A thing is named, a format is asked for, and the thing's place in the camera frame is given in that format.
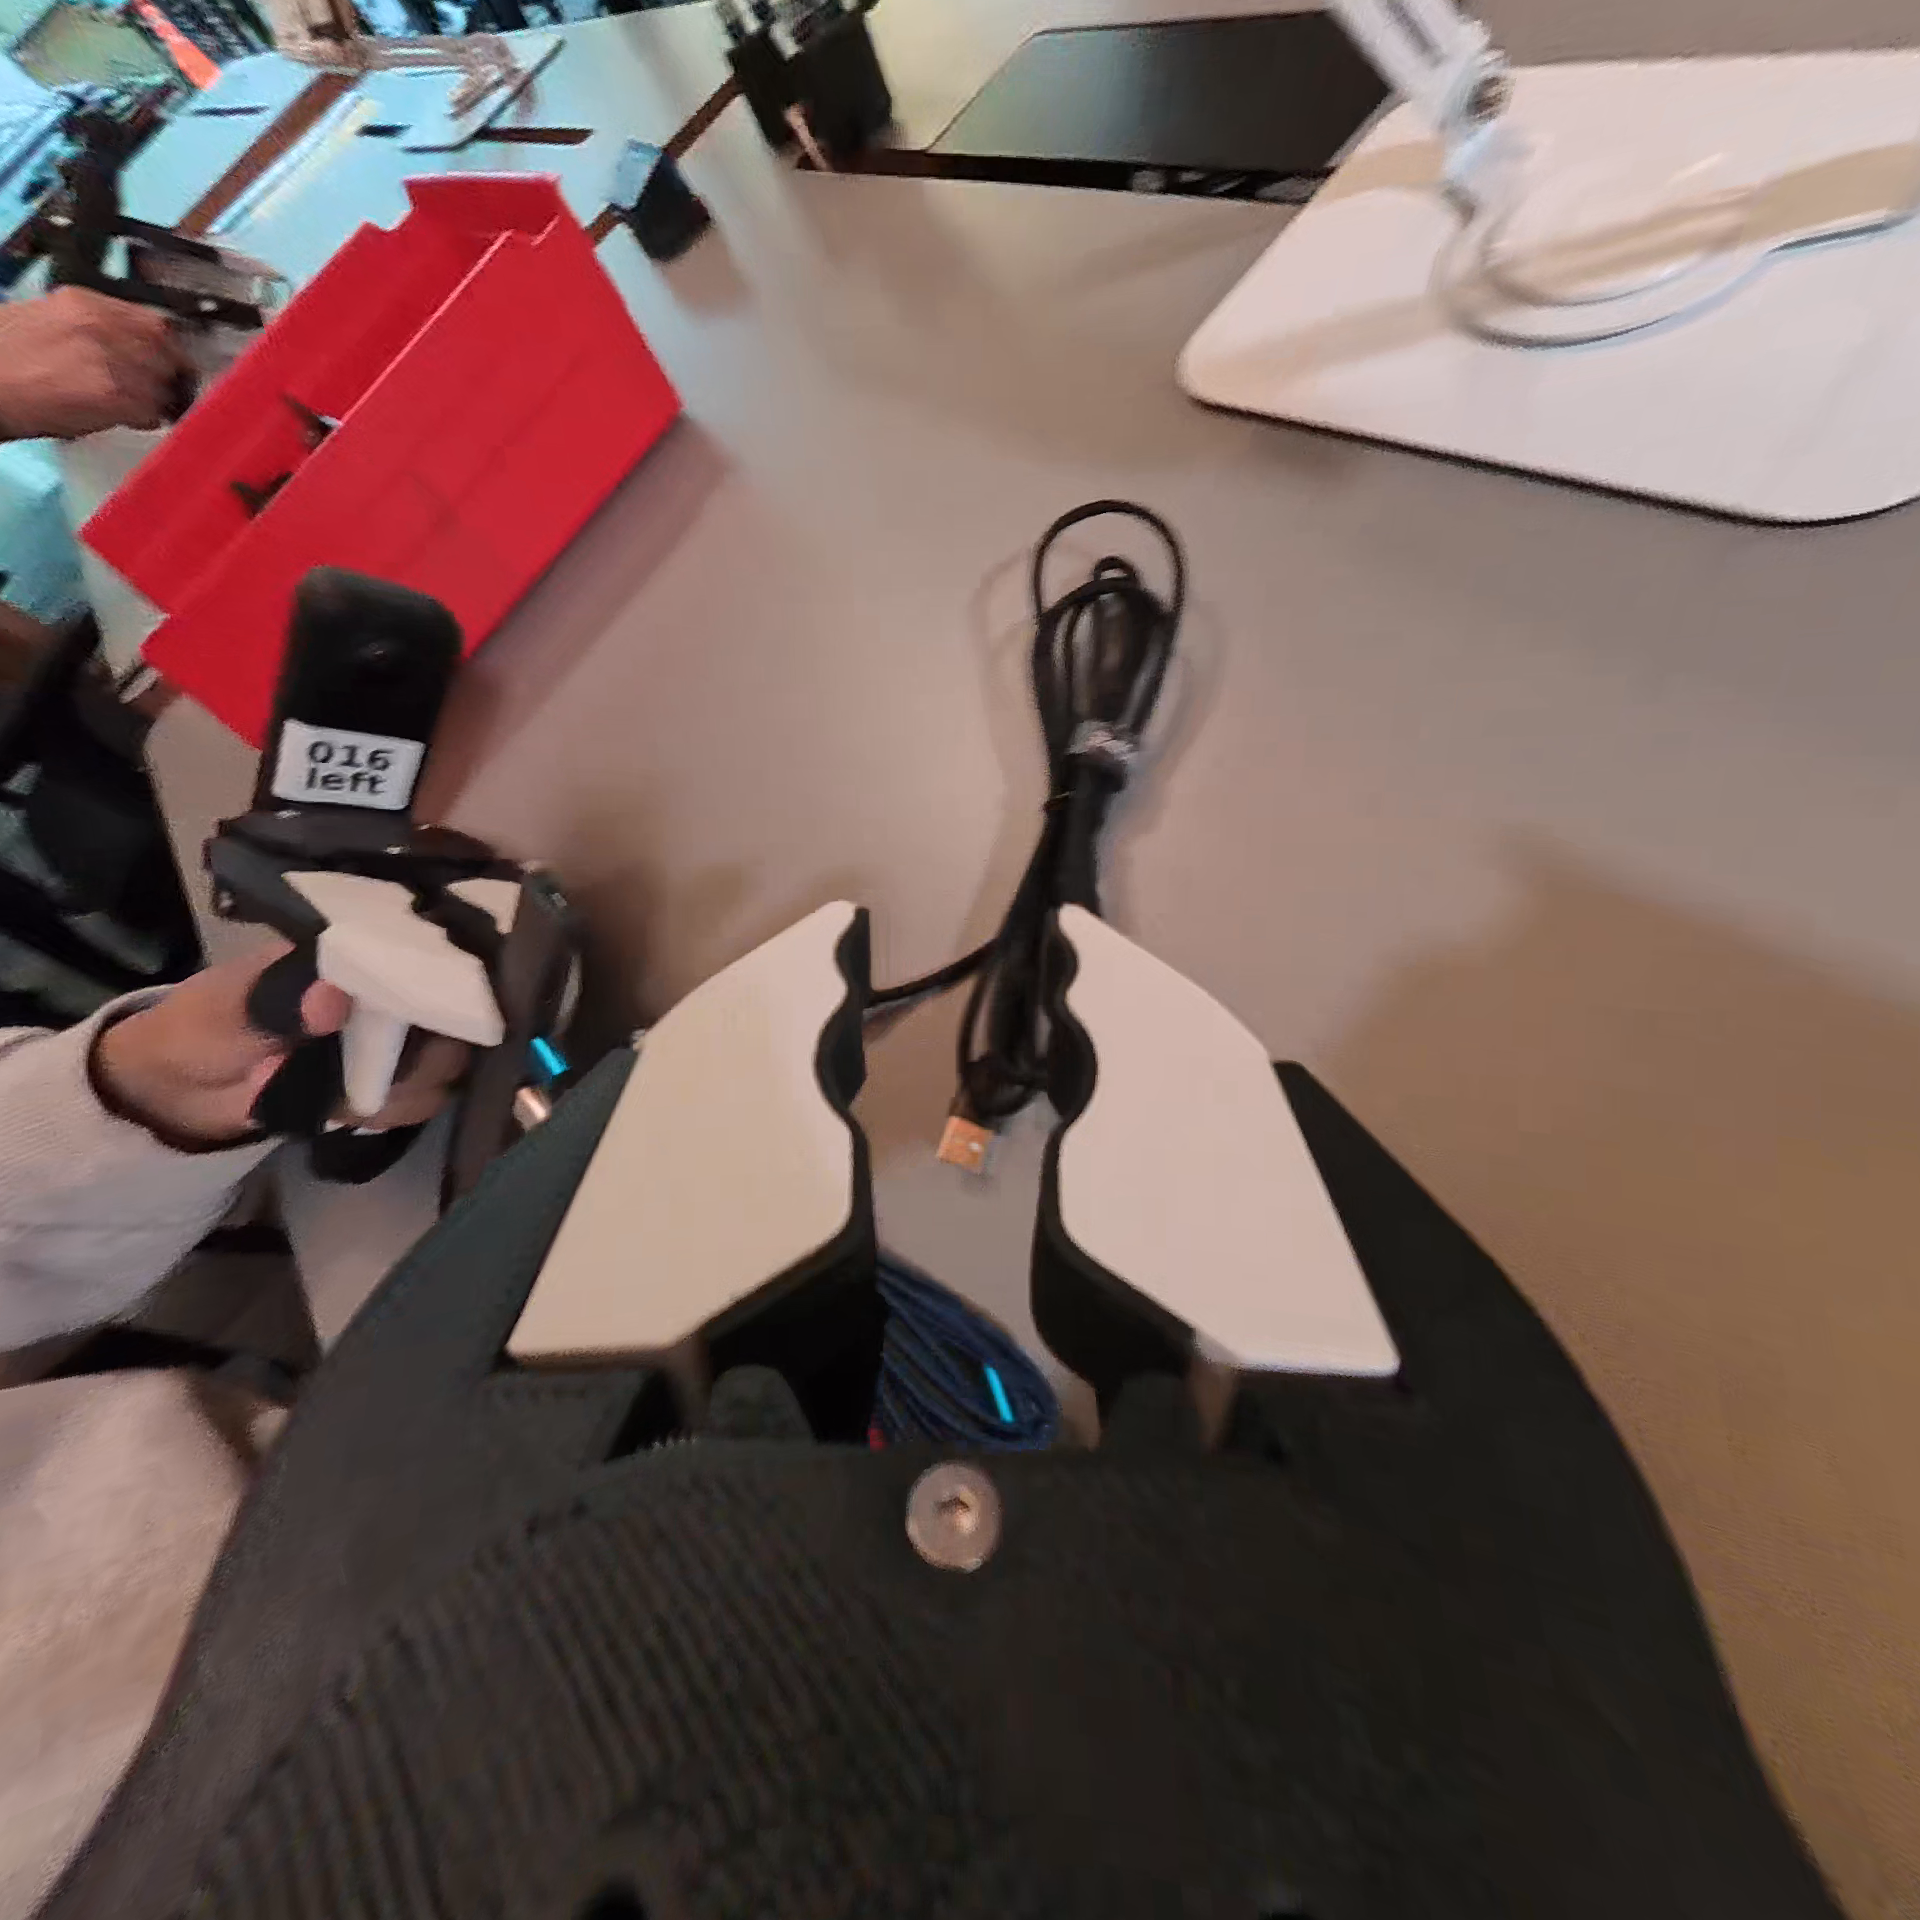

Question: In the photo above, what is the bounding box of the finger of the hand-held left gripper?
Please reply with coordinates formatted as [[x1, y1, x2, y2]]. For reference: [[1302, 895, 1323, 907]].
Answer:
[[323, 897, 509, 1047], [290, 868, 452, 939]]

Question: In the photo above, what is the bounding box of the blue braided cable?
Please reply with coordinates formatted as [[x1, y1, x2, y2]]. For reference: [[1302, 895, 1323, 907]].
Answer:
[[869, 1257, 1063, 1451]]

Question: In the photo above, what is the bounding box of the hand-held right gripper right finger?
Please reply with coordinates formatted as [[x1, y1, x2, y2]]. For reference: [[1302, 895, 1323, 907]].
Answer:
[[1032, 905, 1404, 1379]]

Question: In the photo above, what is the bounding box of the red plastic bin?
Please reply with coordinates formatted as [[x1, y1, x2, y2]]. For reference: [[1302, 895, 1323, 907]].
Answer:
[[80, 171, 684, 746]]

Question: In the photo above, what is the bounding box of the small black clip blue tag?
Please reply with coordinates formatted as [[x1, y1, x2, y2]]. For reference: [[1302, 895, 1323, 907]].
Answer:
[[603, 138, 716, 264]]

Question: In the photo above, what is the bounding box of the black desk pad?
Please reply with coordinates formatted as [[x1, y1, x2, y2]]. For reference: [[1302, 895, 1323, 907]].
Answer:
[[927, 12, 1400, 200]]

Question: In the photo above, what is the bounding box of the person's grey hoodie torso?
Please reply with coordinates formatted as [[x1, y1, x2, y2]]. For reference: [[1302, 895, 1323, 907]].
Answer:
[[0, 1356, 295, 1920]]

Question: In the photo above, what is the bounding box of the thick black braided cable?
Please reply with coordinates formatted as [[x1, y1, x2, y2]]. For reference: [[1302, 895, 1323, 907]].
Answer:
[[868, 498, 1189, 1188]]

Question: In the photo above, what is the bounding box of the person's left forearm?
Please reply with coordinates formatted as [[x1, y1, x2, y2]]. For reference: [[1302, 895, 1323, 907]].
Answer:
[[0, 980, 279, 1352]]

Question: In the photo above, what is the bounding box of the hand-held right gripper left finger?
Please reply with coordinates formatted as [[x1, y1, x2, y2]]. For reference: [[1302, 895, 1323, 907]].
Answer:
[[509, 899, 879, 1371]]

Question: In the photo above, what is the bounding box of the person's left hand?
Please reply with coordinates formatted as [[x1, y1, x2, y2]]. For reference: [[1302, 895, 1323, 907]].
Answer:
[[89, 945, 473, 1155]]

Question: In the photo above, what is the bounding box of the white monitor stand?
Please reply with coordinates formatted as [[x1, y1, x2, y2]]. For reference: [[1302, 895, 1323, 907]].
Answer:
[[1179, 0, 1920, 526]]

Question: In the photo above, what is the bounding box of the black desk holder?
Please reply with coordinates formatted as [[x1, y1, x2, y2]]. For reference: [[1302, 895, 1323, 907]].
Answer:
[[723, 0, 898, 155]]

